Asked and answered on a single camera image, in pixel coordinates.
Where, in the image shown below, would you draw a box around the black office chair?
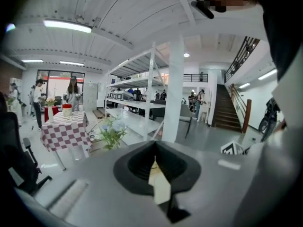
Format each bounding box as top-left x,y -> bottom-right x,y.
0,111 -> 53,196

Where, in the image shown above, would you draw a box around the black parked scooter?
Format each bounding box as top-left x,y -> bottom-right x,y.
258,97 -> 282,142

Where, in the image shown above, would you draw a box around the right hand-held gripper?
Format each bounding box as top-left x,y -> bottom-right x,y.
220,140 -> 247,156

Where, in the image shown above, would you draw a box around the black balcony railing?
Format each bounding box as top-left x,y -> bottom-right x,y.
223,36 -> 261,84

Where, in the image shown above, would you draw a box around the red white checkered table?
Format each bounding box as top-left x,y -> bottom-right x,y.
40,110 -> 93,171

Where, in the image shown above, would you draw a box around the white vase with flowers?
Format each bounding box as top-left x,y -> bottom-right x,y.
97,116 -> 129,150

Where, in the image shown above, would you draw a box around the white pillar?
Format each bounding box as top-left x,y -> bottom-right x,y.
161,34 -> 185,144

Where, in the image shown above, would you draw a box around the black head camera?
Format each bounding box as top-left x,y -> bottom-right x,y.
190,0 -> 215,20

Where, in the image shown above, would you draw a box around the dark wooden staircase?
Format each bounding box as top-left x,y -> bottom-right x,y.
211,83 -> 252,134

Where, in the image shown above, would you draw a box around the white metal locker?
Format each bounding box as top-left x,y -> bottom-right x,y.
82,83 -> 98,112

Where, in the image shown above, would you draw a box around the person's torso black t-shirt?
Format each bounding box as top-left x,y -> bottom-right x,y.
248,0 -> 303,81

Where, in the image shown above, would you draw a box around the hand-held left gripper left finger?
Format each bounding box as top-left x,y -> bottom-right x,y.
35,140 -> 171,227

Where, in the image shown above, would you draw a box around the tall white vase pink flowers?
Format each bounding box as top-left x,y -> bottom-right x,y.
45,96 -> 57,123

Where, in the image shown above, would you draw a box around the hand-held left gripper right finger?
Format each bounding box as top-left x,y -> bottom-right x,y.
155,140 -> 256,227

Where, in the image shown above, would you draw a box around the red lidded bucket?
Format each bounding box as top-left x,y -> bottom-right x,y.
62,104 -> 73,117

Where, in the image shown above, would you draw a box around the grey upholstered chair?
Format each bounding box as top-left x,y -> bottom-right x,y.
179,104 -> 194,139

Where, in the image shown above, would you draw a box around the white metal shelf rack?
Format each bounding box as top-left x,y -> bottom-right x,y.
103,41 -> 171,142

